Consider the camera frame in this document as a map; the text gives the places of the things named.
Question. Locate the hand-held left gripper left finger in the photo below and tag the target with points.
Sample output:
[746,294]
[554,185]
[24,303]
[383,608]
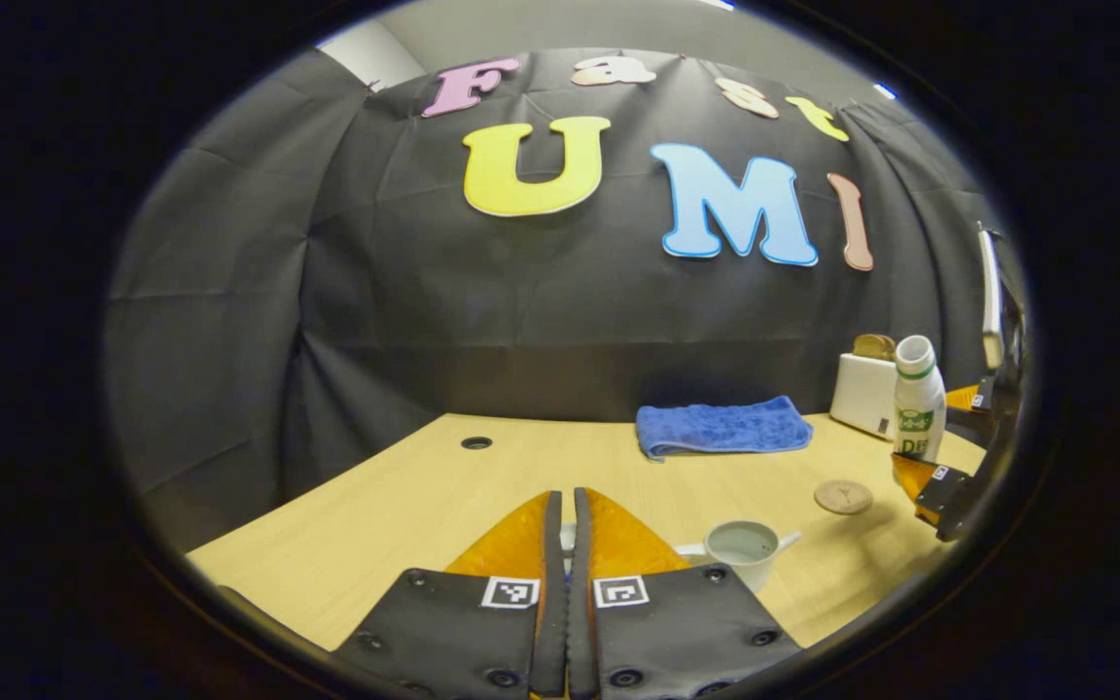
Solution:
[550,642]

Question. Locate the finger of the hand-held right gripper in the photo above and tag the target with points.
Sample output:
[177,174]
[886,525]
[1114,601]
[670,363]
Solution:
[968,423]
[949,501]

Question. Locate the black backdrop cloth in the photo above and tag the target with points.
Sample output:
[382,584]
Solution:
[472,321]

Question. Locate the white teacup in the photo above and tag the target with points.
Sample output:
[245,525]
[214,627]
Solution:
[750,564]

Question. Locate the white toaster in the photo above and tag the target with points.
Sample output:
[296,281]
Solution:
[861,394]

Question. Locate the white water bottle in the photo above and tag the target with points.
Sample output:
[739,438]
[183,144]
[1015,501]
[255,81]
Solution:
[918,408]

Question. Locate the brown bread slice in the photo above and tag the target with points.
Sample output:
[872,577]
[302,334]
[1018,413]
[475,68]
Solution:
[873,345]

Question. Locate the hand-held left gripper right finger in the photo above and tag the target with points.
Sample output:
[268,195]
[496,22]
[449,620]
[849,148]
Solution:
[581,632]

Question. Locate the black table grommet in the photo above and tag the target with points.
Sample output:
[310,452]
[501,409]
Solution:
[476,442]

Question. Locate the round wooden coaster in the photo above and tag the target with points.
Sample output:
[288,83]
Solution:
[842,497]

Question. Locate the blue towel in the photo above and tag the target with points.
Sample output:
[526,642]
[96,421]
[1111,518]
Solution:
[725,426]

